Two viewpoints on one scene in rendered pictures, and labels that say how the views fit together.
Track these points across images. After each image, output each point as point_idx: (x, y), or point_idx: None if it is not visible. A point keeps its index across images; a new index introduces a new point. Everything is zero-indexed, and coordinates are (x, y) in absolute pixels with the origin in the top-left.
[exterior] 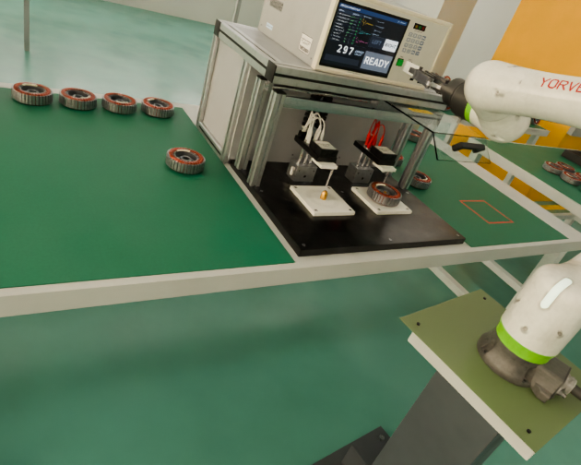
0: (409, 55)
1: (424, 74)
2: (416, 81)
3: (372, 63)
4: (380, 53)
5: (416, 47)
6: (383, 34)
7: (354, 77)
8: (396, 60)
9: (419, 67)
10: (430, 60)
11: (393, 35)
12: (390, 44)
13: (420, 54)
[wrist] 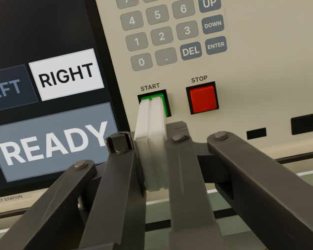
0: (185, 67)
1: (16, 234)
2: (286, 132)
3: (39, 153)
4: (45, 113)
5: (194, 28)
6: (4, 56)
7: (9, 210)
8: (133, 106)
9: (134, 134)
10: (304, 40)
11: (49, 38)
12: (64, 72)
13: (239, 41)
